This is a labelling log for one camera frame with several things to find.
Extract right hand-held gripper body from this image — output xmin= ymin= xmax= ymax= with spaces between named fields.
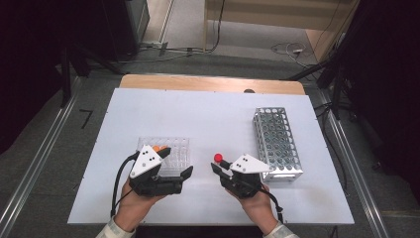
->
xmin=221 ymin=153 xmax=274 ymax=199

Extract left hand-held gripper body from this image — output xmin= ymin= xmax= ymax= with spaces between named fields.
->
xmin=128 ymin=144 xmax=184 ymax=198

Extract clear acrylic tube rack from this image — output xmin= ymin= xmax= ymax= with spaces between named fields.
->
xmin=136 ymin=135 xmax=192 ymax=178

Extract metal test tube rack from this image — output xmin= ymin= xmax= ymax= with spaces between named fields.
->
xmin=252 ymin=106 xmax=304 ymax=183

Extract person's right hand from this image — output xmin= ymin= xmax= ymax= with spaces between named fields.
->
xmin=227 ymin=188 xmax=279 ymax=234

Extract person's left hand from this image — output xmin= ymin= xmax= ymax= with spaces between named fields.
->
xmin=113 ymin=180 xmax=166 ymax=231

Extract white board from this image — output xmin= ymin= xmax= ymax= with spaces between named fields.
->
xmin=67 ymin=87 xmax=356 ymax=226

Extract person's dark clothing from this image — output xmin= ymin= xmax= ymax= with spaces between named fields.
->
xmin=135 ymin=226 xmax=265 ymax=238

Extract wooden table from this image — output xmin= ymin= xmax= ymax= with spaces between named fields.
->
xmin=118 ymin=73 xmax=306 ymax=96

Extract black metal stand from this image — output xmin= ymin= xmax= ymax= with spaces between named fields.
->
xmin=58 ymin=42 xmax=127 ymax=109
xmin=285 ymin=0 xmax=365 ymax=121

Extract dark cabinet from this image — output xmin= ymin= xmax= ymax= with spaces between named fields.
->
xmin=98 ymin=0 xmax=152 ymax=62

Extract dark curtain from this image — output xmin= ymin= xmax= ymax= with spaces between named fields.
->
xmin=0 ymin=0 xmax=104 ymax=155
xmin=343 ymin=0 xmax=420 ymax=193

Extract light wooden furniture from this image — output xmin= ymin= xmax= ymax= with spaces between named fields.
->
xmin=202 ymin=0 xmax=362 ymax=63

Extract left hand-held gripper cable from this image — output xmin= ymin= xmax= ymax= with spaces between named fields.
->
xmin=110 ymin=151 xmax=142 ymax=218

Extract hand-held gripper cable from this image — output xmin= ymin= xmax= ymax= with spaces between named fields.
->
xmin=110 ymin=151 xmax=142 ymax=218
xmin=259 ymin=185 xmax=285 ymax=224

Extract right hand-held gripper cable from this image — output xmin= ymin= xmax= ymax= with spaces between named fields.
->
xmin=259 ymin=185 xmax=285 ymax=224

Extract black floor cable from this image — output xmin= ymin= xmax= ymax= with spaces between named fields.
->
xmin=313 ymin=101 xmax=352 ymax=174

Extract grey floor cables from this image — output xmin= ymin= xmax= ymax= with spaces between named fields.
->
xmin=118 ymin=40 xmax=213 ymax=64

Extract metal floor rail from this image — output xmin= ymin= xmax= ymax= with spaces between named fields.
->
xmin=318 ymin=88 xmax=391 ymax=238
xmin=0 ymin=75 xmax=83 ymax=230

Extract white floor cable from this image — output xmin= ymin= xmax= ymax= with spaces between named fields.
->
xmin=270 ymin=41 xmax=319 ymax=67

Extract black hanging cable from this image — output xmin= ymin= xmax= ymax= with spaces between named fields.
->
xmin=204 ymin=0 xmax=227 ymax=54

